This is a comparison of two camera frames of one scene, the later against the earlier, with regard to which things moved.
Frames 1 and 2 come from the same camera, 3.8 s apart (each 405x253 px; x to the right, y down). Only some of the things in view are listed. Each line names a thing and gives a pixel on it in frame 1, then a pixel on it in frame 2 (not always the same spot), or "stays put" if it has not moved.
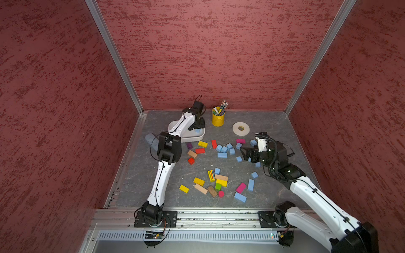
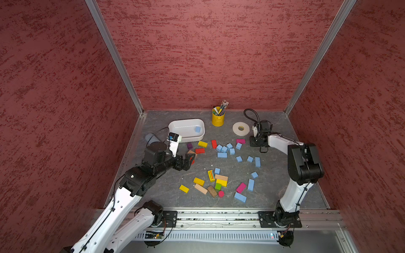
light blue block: (219, 147) stays put
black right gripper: (254, 152) to (252, 144)
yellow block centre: (199, 181) stays put
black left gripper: (202, 124) to (179, 166)
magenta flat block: (241, 140) stays put
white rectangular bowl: (192, 134) stays put
